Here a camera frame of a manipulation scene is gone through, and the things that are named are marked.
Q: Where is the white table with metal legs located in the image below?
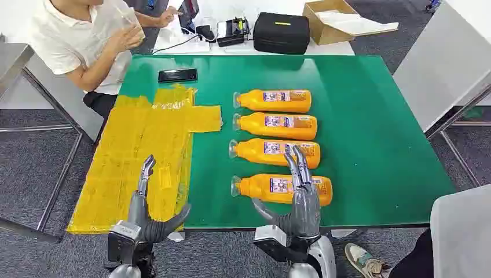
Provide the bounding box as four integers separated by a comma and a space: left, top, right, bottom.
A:
393, 0, 491, 189

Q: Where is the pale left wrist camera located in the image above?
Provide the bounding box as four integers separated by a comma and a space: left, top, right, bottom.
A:
107, 220, 142, 265

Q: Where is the yellow sheet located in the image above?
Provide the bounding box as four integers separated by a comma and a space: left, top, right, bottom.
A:
67, 84, 223, 236

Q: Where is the brown cardboard box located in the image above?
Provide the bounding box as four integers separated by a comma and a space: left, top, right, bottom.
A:
302, 0, 400, 46

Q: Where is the white desk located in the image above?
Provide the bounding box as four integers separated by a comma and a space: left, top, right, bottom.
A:
0, 0, 104, 142

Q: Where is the person's right hand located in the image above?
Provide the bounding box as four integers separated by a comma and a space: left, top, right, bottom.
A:
111, 24, 145, 53

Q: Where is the black smartphone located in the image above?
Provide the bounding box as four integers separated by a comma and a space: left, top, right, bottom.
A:
157, 68, 198, 84

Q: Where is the orange drink bottle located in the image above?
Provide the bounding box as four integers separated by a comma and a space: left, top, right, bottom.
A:
230, 173, 334, 207
228, 138, 321, 170
232, 112, 318, 141
233, 89, 312, 114

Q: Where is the dark tablet on stand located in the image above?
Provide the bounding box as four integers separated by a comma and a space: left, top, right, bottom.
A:
177, 0, 200, 35

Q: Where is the person's leg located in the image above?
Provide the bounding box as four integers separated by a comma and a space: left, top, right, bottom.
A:
388, 229, 435, 278

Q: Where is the green object under table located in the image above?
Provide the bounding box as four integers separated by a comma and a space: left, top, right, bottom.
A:
462, 107, 485, 120

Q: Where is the black label printer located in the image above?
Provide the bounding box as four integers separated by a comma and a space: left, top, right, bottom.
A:
217, 17, 251, 47

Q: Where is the white foam sheet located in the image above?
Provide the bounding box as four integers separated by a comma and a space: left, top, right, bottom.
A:
316, 9, 400, 38

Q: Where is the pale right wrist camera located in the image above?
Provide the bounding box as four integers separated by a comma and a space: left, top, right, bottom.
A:
253, 225, 310, 264

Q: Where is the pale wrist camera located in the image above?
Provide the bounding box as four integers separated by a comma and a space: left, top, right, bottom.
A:
107, 220, 142, 265
253, 225, 310, 264

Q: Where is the black cable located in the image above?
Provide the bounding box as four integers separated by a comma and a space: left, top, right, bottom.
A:
151, 34, 200, 54

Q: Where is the black power adapter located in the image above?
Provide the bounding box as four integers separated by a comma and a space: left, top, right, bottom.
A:
195, 24, 217, 43

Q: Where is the clear plastic drink cup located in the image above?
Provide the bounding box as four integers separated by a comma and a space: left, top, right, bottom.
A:
115, 3, 146, 41

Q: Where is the person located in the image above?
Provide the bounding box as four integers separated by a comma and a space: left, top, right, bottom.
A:
28, 0, 183, 120

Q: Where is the person's shoe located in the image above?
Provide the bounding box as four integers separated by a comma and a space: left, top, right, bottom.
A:
344, 243, 392, 278

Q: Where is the black zip case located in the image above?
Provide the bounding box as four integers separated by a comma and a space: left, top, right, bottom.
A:
253, 12, 310, 55

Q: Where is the person's left hand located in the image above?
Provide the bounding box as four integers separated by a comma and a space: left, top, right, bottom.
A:
159, 5, 184, 28

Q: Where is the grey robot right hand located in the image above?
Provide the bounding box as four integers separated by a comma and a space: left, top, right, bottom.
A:
252, 145, 321, 239

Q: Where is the green table mat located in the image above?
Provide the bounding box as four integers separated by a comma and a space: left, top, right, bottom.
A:
119, 54, 457, 230

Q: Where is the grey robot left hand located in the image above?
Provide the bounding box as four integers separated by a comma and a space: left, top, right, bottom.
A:
127, 154, 192, 244

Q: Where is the steel frame table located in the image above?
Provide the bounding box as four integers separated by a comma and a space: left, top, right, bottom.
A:
0, 36, 83, 244

